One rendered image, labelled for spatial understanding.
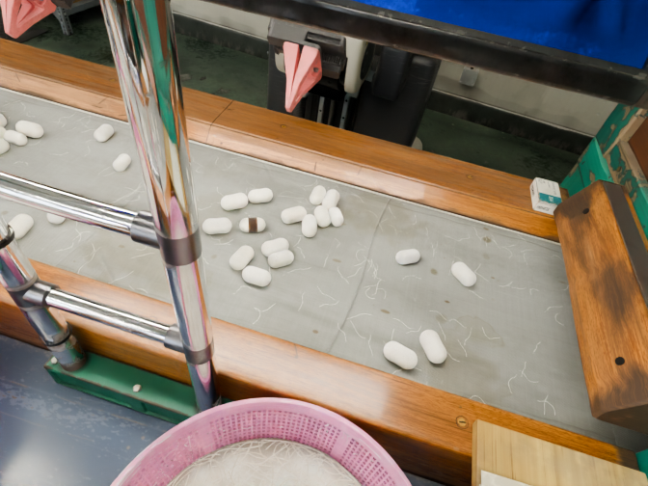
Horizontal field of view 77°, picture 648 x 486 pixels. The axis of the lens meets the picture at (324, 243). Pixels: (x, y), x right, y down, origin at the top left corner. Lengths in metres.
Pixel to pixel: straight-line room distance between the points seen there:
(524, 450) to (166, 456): 0.31
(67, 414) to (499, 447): 0.42
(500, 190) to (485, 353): 0.29
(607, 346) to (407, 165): 0.37
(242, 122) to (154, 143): 0.53
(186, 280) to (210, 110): 0.52
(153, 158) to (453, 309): 0.41
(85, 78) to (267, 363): 0.62
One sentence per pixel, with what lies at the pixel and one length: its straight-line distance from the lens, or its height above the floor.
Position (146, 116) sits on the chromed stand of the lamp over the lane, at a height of 1.04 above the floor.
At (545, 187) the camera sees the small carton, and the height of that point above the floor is 0.79.
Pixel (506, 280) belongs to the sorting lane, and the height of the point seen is 0.74.
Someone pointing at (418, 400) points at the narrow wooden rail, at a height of 0.76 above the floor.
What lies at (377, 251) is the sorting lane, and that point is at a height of 0.74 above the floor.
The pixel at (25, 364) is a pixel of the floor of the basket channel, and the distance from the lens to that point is 0.57.
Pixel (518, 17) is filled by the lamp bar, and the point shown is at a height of 1.07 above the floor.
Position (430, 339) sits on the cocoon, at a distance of 0.47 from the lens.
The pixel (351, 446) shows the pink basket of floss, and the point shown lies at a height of 0.75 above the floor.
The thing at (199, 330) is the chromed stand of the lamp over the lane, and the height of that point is 0.88.
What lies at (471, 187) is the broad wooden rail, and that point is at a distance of 0.68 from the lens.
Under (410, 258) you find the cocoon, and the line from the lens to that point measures 0.54.
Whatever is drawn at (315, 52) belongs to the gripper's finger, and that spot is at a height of 0.92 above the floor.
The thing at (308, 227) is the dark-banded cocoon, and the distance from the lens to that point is 0.54.
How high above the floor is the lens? 1.13
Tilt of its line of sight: 46 degrees down
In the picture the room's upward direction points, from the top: 11 degrees clockwise
